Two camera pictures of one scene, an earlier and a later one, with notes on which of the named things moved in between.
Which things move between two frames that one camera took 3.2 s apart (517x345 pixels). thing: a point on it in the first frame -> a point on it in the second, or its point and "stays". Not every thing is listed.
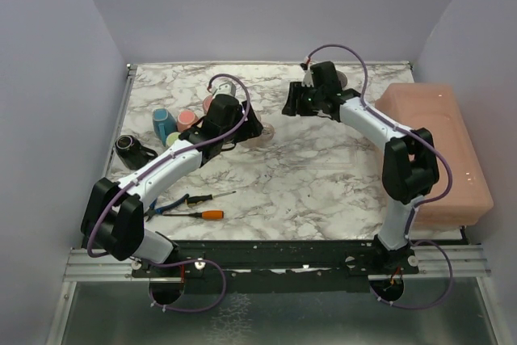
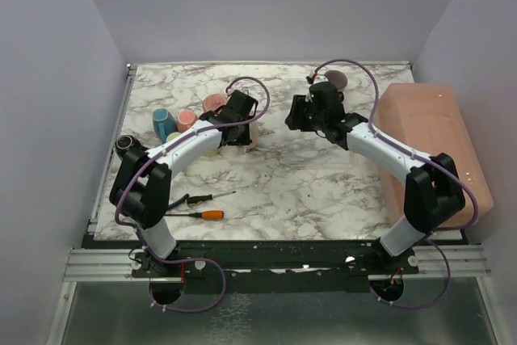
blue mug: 164,124 stays
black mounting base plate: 275,267 stays
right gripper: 293,106 -> 296,119
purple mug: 342,78 stays
